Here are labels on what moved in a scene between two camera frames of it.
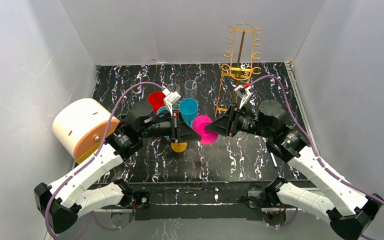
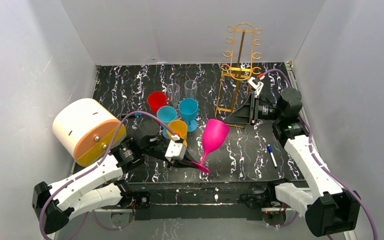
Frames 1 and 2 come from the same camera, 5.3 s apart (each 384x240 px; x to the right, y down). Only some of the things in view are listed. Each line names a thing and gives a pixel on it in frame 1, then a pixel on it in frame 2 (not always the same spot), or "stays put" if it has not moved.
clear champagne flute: (190, 88) stays put
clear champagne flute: (173, 87) stays put
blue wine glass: (188, 109) stays put
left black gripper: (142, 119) → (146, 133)
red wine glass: (156, 100) stays put
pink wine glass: (199, 123) → (215, 134)
